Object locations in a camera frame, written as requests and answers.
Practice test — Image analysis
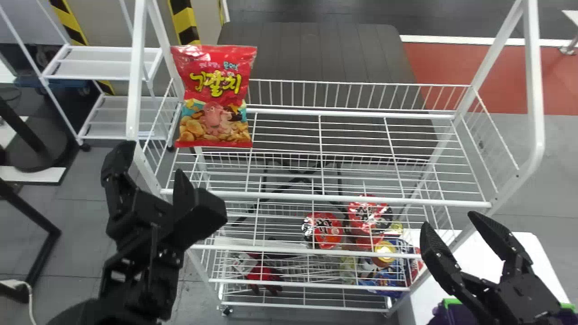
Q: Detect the yellow can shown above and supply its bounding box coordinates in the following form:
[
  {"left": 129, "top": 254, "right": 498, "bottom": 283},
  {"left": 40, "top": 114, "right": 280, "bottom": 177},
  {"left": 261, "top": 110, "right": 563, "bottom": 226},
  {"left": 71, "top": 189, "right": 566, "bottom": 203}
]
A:
[{"left": 372, "top": 240, "right": 399, "bottom": 268}]

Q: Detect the blue snack packet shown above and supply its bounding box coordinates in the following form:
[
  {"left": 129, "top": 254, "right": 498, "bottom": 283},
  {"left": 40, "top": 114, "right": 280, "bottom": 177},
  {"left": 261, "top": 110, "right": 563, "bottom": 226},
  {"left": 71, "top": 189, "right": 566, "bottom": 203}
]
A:
[{"left": 359, "top": 238, "right": 426, "bottom": 299}]

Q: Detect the white wire rack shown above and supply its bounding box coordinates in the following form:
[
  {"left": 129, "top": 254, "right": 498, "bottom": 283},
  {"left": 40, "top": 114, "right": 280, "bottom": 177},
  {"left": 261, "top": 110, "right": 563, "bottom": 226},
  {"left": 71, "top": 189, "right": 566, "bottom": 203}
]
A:
[{"left": 126, "top": 0, "right": 545, "bottom": 316}]

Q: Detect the yellow black striped post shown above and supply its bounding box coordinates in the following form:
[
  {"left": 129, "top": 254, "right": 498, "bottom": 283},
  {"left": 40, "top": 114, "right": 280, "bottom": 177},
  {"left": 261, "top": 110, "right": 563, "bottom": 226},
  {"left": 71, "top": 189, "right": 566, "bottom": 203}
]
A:
[
  {"left": 168, "top": 0, "right": 202, "bottom": 46},
  {"left": 48, "top": 0, "right": 116, "bottom": 96}
]

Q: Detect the white shelf trolley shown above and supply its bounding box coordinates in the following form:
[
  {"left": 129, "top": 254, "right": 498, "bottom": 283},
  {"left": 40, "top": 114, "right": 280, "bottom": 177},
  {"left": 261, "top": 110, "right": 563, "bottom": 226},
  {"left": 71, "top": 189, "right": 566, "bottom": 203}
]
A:
[{"left": 0, "top": 0, "right": 181, "bottom": 149}]

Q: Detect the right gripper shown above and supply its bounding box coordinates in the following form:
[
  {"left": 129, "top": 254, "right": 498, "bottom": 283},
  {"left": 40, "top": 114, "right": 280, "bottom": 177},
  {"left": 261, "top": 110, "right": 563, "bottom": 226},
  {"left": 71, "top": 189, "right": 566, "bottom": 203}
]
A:
[{"left": 420, "top": 210, "right": 564, "bottom": 325}]

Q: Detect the red snack packet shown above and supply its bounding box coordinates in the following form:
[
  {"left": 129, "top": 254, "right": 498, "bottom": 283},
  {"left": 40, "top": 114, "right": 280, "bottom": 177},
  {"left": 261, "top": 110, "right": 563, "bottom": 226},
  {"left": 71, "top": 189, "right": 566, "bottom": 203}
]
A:
[{"left": 170, "top": 45, "right": 257, "bottom": 149}]

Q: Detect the white slab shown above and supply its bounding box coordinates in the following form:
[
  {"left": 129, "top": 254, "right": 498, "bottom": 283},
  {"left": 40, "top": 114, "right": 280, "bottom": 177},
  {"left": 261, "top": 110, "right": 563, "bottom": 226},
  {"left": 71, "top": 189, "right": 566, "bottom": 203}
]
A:
[{"left": 397, "top": 229, "right": 570, "bottom": 325}]

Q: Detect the white cable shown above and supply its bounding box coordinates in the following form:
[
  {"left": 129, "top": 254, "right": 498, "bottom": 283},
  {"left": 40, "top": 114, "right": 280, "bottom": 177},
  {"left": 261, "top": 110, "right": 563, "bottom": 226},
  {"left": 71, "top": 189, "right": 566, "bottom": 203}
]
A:
[{"left": 0, "top": 279, "right": 38, "bottom": 325}]

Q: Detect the purple crate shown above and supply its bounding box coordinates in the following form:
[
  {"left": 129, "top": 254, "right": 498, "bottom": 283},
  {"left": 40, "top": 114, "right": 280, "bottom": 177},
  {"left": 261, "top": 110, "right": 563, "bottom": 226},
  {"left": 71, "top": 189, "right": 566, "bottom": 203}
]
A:
[{"left": 427, "top": 298, "right": 578, "bottom": 325}]

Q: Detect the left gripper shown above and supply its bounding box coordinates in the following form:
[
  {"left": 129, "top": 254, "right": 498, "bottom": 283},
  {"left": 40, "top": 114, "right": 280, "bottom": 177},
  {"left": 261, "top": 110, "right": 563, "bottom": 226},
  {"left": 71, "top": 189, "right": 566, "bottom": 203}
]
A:
[{"left": 100, "top": 140, "right": 196, "bottom": 254}]

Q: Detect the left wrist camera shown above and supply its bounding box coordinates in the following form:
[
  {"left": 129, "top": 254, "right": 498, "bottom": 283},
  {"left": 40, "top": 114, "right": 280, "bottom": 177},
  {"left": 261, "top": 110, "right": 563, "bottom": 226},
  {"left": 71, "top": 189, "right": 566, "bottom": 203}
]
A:
[{"left": 174, "top": 187, "right": 228, "bottom": 251}]

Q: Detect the red noodle cup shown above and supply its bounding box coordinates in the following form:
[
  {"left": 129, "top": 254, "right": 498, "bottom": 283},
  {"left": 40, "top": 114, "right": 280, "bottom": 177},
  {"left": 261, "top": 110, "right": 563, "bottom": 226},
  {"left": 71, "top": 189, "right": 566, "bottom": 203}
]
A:
[
  {"left": 347, "top": 194, "right": 393, "bottom": 236},
  {"left": 302, "top": 212, "right": 345, "bottom": 251}
]

